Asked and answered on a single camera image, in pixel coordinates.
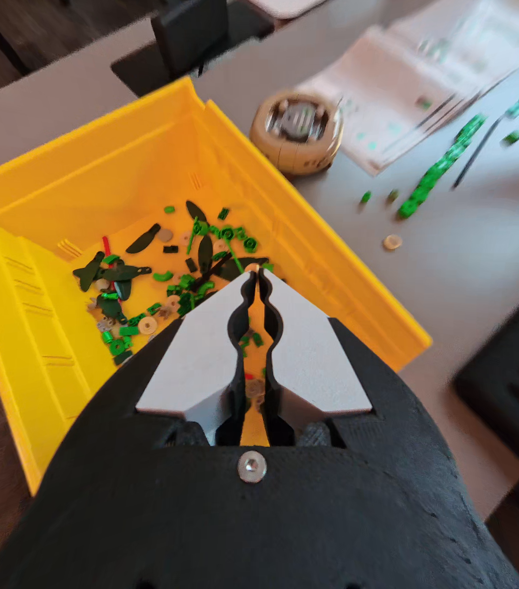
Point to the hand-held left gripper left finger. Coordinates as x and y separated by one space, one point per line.
190 368

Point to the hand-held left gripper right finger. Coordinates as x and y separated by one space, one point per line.
319 368

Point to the tan round plate with hole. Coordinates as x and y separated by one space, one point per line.
252 267

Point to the tan round grille tile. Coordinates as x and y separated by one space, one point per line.
392 241

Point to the yellow plastic bin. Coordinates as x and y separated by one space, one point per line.
126 161

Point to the pile of small building bricks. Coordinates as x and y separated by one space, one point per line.
117 274

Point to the small green round stud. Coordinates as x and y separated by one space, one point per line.
365 197

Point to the small olive green brick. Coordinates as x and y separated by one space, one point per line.
392 195

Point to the black perforated tray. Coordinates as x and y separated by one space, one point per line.
517 368

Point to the tan round brick model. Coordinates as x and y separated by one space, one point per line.
287 156

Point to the row of green round bricks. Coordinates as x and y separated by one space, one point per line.
438 170

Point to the black axle rod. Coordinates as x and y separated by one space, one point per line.
475 154

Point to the brick instruction booklet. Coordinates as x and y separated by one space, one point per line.
379 69

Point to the black box at table edge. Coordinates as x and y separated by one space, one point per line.
185 37

